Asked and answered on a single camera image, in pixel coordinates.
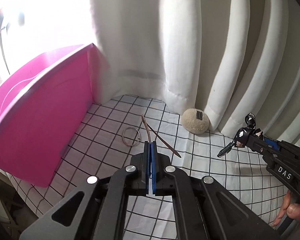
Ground pink plastic storage box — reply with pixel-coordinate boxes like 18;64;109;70
0;44;103;187

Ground small silver ring bracelet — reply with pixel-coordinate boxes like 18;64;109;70
122;127;143;147

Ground white grid-pattern tablecloth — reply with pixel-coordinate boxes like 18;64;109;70
10;95;287;239

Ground white curtain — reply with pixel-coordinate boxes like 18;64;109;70
91;0;300;146

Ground beige fuzzy hair clip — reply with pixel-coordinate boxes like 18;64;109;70
181;108;210;134

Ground right hand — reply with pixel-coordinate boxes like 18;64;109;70
271;190;300;228

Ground brown metal snap hair clip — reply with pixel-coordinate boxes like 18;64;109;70
141;115;181;158

